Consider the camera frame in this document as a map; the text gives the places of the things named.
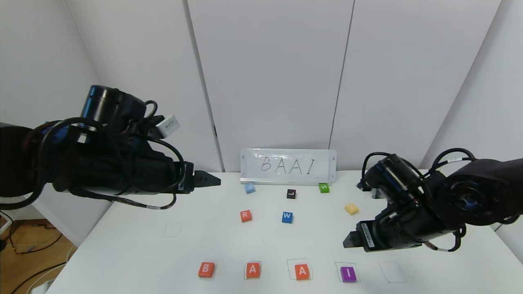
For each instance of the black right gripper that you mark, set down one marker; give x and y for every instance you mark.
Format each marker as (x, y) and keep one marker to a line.
(366, 236)

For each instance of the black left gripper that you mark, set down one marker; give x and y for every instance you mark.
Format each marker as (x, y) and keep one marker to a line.
(188, 178)

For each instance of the purple letter I block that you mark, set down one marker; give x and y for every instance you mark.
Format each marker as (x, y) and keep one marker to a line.
(348, 274)

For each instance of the orange letter A block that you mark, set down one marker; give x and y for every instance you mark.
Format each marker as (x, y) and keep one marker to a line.
(253, 270)
(302, 271)

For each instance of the orange letter B block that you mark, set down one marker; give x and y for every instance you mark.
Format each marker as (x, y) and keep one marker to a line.
(206, 269)

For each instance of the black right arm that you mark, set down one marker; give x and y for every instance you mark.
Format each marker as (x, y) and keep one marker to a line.
(470, 200)

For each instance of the grey and black left arm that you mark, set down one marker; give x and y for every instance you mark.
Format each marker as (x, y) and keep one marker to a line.
(102, 167)

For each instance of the white BAAI sign board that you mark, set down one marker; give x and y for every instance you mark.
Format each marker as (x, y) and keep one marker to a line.
(288, 165)

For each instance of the yellow letter block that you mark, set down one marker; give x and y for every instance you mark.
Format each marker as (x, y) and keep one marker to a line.
(351, 209)

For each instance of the light blue letter block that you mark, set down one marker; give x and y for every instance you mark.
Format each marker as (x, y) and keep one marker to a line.
(250, 188)

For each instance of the orange letter R block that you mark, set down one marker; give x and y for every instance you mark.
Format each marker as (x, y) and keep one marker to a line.
(246, 215)

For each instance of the green letter S block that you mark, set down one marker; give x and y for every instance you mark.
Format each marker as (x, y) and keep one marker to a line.
(324, 188)

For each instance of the blue letter W block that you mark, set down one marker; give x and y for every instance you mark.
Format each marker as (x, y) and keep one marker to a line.
(287, 217)

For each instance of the black letter L block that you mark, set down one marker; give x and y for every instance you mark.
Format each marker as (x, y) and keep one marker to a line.
(291, 194)

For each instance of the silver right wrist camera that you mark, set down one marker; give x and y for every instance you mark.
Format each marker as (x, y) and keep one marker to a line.
(376, 193)

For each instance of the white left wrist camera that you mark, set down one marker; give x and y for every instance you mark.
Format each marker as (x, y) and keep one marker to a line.
(167, 125)

